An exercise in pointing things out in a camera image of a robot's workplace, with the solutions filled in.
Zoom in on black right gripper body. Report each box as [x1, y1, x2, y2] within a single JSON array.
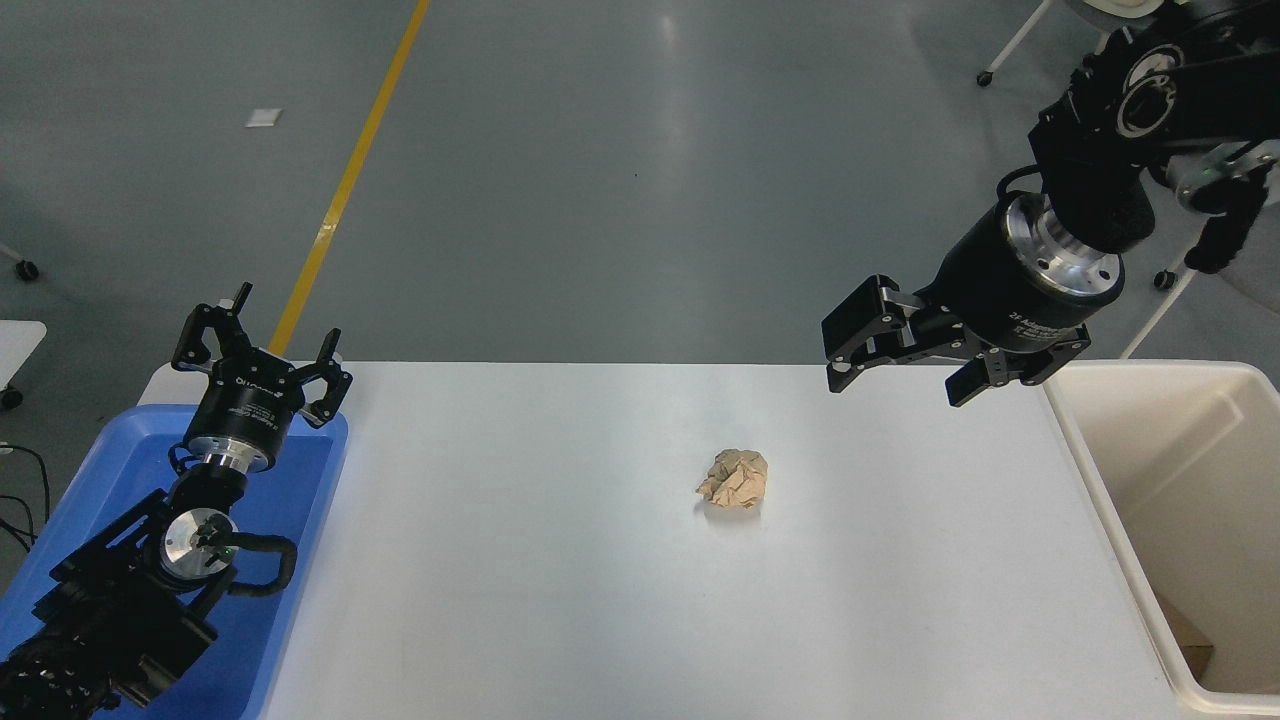
[[915, 200, 1087, 351]]

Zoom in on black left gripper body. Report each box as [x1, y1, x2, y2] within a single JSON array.
[[186, 350, 307, 457]]

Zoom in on tan paper ball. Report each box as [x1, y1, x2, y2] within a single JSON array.
[[696, 448, 771, 511]]

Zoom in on blue plastic tray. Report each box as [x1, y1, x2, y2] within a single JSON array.
[[0, 403, 350, 720]]

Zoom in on white chair with grey seat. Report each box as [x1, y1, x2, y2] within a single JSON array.
[[1120, 262, 1201, 361]]

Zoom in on small white side table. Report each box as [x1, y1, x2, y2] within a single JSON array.
[[0, 320, 48, 411]]

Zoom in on large pale bin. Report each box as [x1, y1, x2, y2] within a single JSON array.
[[1040, 360, 1280, 719]]

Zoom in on black cables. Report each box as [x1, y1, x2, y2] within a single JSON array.
[[0, 443, 53, 551]]

